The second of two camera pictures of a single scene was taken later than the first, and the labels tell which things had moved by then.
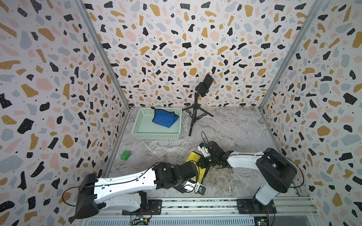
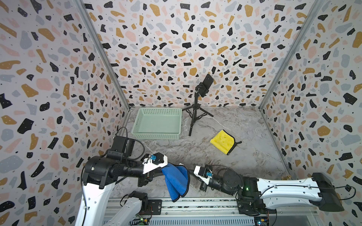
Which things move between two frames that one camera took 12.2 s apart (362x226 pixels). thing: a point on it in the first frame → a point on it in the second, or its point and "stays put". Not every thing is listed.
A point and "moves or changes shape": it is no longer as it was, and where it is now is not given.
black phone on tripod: (202, 88) stays put
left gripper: (181, 189) → (144, 157)
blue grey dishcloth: (164, 117) moves or changes shape
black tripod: (196, 111) stays put
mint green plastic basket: (143, 127) stays put
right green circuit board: (260, 221) stays put
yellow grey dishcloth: (194, 157) → (225, 141)
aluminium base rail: (218, 212) stays put
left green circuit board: (140, 221) stays put
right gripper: (202, 164) → (199, 174)
